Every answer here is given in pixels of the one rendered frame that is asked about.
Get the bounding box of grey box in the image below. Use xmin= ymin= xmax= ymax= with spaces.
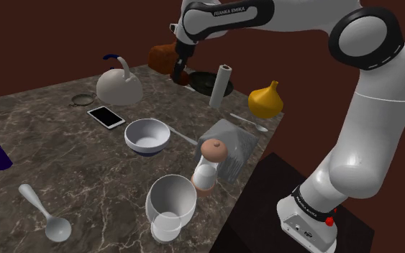
xmin=194 ymin=118 xmax=260 ymax=184

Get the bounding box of silver knife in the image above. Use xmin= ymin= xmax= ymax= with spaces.
xmin=150 ymin=116 xmax=199 ymax=147

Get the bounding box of white kettle with blue handle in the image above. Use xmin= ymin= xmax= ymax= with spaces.
xmin=96 ymin=53 xmax=144 ymax=106

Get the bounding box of wooden hourglass with white glass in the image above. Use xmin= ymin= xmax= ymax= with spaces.
xmin=190 ymin=138 xmax=229 ymax=198

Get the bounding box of white bowl with blue base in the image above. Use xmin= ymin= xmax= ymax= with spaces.
xmin=124 ymin=118 xmax=171 ymax=157

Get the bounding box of red round object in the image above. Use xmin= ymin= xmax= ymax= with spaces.
xmin=170 ymin=70 xmax=191 ymax=87

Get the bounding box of silver spoon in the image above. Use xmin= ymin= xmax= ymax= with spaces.
xmin=229 ymin=112 xmax=269 ymax=133

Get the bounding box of white ladle spoon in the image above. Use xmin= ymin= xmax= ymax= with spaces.
xmin=18 ymin=183 xmax=73 ymax=243

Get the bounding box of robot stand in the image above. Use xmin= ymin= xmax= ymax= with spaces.
xmin=209 ymin=152 xmax=376 ymax=253

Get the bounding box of black frying pan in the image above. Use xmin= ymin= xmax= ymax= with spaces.
xmin=188 ymin=71 xmax=235 ymax=98

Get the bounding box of brown bread loaf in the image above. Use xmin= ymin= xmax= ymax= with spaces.
xmin=147 ymin=42 xmax=179 ymax=75

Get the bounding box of white paper towel roll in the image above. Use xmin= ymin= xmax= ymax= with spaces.
xmin=209 ymin=64 xmax=233 ymax=109

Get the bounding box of yellow onion-shaped vase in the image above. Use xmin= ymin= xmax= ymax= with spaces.
xmin=247 ymin=80 xmax=284 ymax=119

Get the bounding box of large white cup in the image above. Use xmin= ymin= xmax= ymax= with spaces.
xmin=145 ymin=174 xmax=198 ymax=244

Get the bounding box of white smartphone with black screen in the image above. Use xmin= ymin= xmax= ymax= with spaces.
xmin=86 ymin=105 xmax=127 ymax=130

